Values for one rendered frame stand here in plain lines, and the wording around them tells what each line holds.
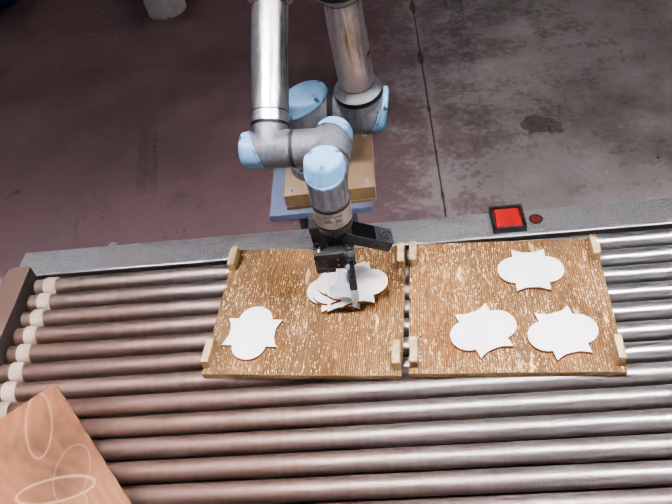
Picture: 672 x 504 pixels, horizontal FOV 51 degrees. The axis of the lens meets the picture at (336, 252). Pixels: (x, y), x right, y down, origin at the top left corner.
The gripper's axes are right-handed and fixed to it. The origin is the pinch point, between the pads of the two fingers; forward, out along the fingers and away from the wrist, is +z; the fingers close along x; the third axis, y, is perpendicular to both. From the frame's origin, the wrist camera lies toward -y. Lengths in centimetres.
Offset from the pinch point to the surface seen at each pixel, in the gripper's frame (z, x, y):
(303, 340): 3.5, 10.6, 12.2
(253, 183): 97, -156, 46
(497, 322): 2.6, 13.1, -27.6
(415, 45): 96, -256, -45
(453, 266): 3.4, -4.2, -21.8
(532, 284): 2.5, 4.6, -36.9
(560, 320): 2.5, 14.7, -39.9
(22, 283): 2, -16, 79
